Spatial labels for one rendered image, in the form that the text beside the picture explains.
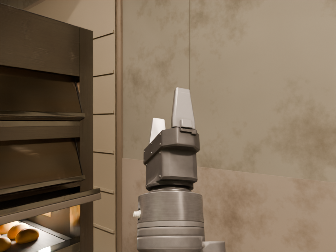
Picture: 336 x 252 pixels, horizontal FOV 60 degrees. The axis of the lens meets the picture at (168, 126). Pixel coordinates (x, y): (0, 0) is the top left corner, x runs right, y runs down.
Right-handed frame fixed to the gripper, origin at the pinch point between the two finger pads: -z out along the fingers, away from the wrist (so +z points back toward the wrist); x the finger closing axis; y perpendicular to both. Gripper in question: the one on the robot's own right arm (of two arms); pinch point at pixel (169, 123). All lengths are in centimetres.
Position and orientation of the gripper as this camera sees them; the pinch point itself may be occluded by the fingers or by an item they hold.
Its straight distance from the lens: 44.3
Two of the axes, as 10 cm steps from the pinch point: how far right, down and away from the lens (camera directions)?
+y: -9.4, -1.2, -3.2
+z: 0.1, 9.2, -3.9
